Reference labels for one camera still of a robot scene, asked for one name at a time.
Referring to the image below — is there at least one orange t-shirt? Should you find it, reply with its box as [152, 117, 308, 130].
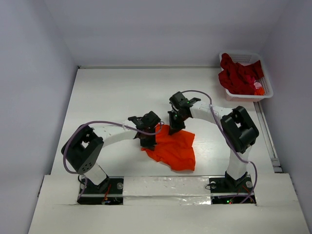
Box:
[141, 124, 195, 172]

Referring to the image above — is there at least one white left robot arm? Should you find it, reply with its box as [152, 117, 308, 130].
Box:
[61, 111, 162, 193]

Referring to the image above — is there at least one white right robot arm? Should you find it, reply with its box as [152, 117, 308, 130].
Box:
[168, 90, 259, 191]

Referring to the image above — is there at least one dark red t-shirt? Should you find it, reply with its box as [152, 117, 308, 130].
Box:
[218, 53, 264, 95]

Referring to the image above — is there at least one orange garment in basket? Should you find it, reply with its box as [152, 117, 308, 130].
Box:
[254, 87, 265, 96]

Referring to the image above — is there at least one white plastic laundry basket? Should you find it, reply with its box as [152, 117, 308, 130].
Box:
[218, 51, 273, 102]

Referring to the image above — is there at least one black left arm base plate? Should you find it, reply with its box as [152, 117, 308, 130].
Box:
[77, 175, 124, 205]

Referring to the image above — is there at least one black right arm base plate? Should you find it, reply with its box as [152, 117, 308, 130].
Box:
[205, 174, 256, 205]

